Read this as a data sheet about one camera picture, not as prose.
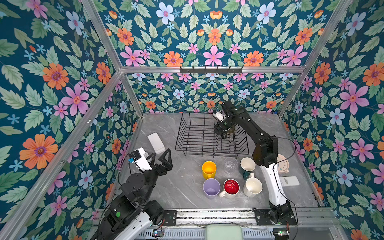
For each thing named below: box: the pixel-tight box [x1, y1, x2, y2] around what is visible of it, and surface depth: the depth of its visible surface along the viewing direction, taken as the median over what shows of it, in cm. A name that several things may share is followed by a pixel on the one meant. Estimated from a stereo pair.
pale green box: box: [205, 224, 243, 240], surface depth 69 cm
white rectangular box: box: [147, 132, 166, 155], surface depth 101 cm
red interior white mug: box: [219, 178, 240, 199], surface depth 80 cm
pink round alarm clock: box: [276, 153, 290, 174], surface depth 90 cm
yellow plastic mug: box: [202, 161, 217, 180], surface depth 84 cm
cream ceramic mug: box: [243, 172, 263, 198], surface depth 78 cm
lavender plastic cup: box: [202, 178, 221, 200], surface depth 78 cm
